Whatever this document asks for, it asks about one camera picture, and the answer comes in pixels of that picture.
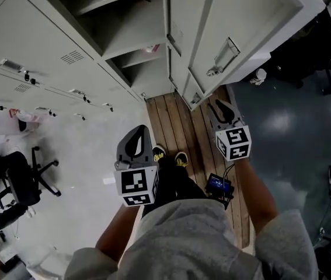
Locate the person's right black shoe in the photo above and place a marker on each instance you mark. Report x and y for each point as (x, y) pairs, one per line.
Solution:
(182, 159)

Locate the person's black trousers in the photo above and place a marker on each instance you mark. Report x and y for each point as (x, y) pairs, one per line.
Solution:
(171, 185)

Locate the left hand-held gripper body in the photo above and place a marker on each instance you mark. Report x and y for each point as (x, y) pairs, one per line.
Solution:
(136, 182)

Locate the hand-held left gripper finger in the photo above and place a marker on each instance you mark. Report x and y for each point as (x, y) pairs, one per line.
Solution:
(149, 147)
(123, 149)

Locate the black office chair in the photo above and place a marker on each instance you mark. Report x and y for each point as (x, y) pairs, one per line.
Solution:
(25, 179)

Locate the clear plastic bag red print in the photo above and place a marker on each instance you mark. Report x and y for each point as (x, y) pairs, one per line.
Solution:
(28, 116)

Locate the black device with blue screen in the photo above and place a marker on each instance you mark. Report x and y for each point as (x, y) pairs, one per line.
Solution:
(217, 184)

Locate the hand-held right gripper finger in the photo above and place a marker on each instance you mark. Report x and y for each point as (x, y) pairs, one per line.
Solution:
(215, 119)
(236, 117)

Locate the person's grey sweatshirt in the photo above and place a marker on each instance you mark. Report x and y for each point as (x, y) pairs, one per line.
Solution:
(188, 244)

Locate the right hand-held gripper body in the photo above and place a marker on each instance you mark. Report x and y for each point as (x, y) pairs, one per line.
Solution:
(235, 143)

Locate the pink flat box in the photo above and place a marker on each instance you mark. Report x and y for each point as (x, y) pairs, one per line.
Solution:
(150, 49)

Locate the person's right forearm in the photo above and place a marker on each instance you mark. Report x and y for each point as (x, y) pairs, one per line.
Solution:
(255, 197)

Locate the wooden plank platform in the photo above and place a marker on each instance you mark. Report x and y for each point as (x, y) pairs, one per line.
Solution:
(177, 115)

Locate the person's left forearm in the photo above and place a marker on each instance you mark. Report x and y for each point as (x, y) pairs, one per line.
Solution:
(118, 232)

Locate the black backpack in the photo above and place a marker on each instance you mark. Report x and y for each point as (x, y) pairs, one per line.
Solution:
(293, 66)

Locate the grey metal locker cabinet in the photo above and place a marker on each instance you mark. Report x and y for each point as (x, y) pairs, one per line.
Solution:
(36, 39)

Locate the white cup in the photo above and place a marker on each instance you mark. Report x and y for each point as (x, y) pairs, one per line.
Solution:
(258, 76)

